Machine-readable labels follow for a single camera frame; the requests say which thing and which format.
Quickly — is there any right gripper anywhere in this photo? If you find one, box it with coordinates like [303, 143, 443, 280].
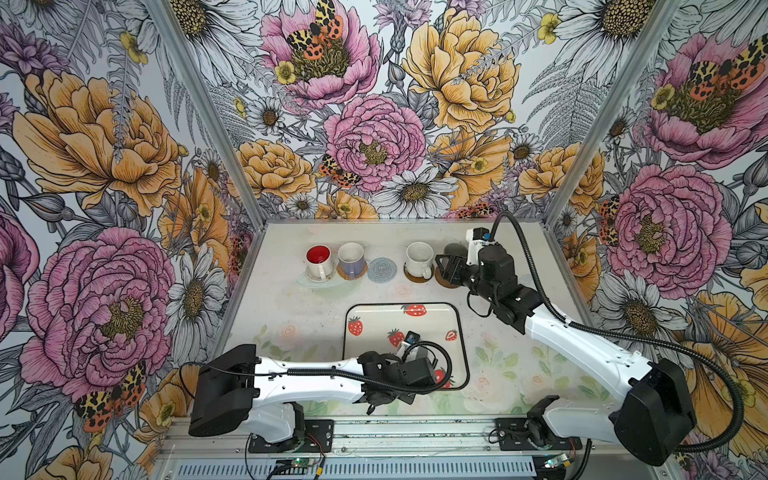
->
[435, 253, 498, 303]

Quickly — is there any grey mug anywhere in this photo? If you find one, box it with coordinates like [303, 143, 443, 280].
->
[443, 242, 468, 264]

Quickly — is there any plain round wooden coaster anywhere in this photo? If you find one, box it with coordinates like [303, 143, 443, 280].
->
[434, 270, 461, 289]

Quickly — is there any scratched dark wooden coaster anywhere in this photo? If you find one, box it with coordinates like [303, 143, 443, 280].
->
[403, 268, 434, 284]

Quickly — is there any grey braided coaster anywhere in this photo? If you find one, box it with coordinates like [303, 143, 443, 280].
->
[367, 257, 397, 284]

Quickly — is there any woven rattan coaster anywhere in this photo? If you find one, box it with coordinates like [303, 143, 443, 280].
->
[336, 263, 368, 281]

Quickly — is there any white mug purple handle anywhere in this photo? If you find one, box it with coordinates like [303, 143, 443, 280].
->
[337, 242, 367, 273]

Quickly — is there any multicolour braided coaster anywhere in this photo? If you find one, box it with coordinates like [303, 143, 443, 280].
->
[298, 272, 337, 288]

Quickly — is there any red interior mug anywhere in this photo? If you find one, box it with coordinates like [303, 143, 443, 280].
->
[305, 244, 335, 282]

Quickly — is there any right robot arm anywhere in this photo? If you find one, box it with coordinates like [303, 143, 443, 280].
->
[436, 244, 696, 466]

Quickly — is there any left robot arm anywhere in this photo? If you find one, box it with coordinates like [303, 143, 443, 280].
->
[188, 342, 452, 445]

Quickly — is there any strawberry print serving tray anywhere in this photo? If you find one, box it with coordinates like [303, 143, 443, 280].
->
[343, 302, 470, 390]

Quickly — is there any green circuit board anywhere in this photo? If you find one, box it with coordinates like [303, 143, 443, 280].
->
[272, 458, 321, 476]

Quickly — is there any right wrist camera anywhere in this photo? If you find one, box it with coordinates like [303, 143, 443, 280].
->
[466, 227, 493, 266]

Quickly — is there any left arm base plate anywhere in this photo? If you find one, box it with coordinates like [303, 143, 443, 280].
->
[247, 419, 335, 454]

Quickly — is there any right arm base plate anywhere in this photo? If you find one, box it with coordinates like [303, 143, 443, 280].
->
[488, 417, 583, 452]

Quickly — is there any aluminium front rail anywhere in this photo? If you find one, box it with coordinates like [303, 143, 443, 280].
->
[158, 413, 673, 460]

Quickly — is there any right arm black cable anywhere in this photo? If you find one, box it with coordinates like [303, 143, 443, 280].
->
[489, 210, 745, 480]

